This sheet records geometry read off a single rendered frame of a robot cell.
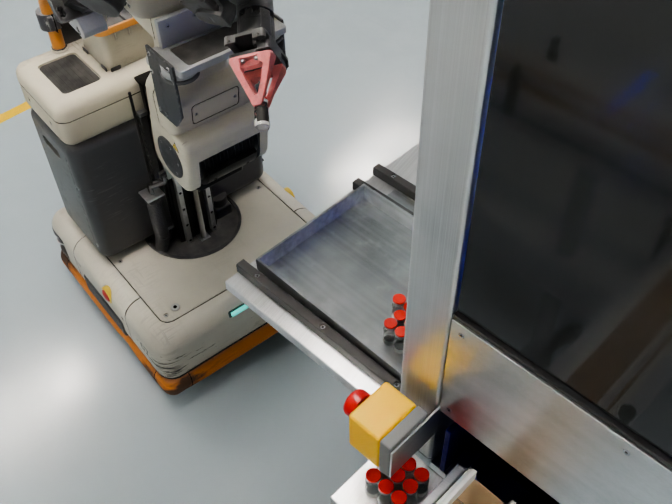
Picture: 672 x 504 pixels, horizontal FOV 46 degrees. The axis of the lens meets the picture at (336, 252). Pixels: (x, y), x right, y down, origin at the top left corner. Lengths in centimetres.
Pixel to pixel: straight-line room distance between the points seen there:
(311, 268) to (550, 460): 59
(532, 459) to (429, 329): 19
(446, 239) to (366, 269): 56
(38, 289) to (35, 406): 44
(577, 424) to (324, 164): 214
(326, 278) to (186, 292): 86
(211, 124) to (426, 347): 98
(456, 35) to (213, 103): 116
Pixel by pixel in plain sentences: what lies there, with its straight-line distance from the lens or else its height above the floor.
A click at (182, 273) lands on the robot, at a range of 220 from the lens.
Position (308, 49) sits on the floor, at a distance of 349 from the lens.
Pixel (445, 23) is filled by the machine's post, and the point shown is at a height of 155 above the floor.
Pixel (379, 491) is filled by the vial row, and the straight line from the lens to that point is 109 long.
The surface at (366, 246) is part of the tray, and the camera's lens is 140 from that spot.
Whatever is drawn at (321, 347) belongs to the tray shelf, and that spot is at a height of 88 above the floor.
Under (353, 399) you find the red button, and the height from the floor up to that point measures 101.
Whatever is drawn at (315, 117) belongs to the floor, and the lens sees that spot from 311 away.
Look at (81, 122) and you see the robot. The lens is 197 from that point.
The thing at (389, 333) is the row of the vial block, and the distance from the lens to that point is 124.
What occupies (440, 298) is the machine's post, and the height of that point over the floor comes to 122.
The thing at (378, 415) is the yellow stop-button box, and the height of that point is 103.
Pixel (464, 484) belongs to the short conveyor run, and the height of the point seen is 97.
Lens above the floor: 190
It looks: 47 degrees down
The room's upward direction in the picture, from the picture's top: 1 degrees counter-clockwise
